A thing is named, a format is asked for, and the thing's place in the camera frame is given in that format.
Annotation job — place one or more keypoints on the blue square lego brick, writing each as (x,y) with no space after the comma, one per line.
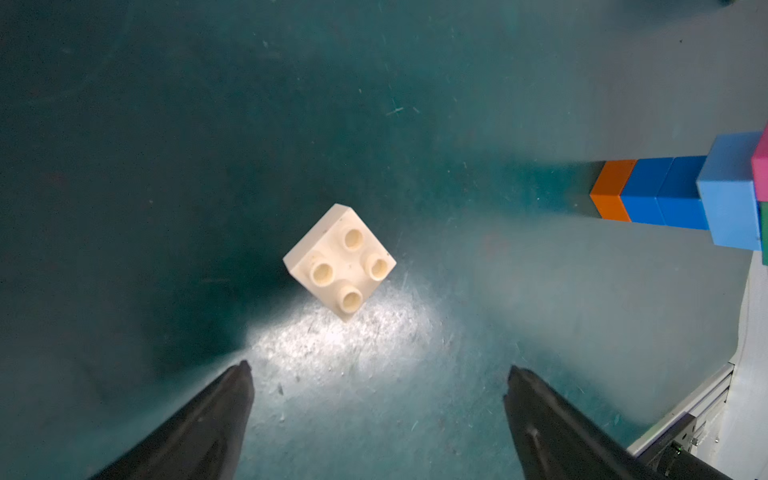
(678,198)
(640,194)

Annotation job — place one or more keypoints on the green table mat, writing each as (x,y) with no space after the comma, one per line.
(160,158)

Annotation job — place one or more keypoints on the cream square lego brick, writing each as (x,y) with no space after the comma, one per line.
(340,261)

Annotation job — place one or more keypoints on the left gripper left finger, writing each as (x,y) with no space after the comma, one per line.
(202,440)

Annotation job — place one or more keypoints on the orange square lego brick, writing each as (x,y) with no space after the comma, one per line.
(607,190)

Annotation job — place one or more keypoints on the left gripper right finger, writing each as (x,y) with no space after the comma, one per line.
(553,440)

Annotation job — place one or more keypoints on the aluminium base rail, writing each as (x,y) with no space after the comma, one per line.
(706,403)

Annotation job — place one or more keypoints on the green long lego brick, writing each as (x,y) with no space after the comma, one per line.
(763,219)

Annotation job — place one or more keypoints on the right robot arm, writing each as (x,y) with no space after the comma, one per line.
(740,448)

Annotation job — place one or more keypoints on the light blue long lego brick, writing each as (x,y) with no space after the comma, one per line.
(726,187)

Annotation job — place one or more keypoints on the pink square lego brick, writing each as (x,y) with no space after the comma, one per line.
(759,163)

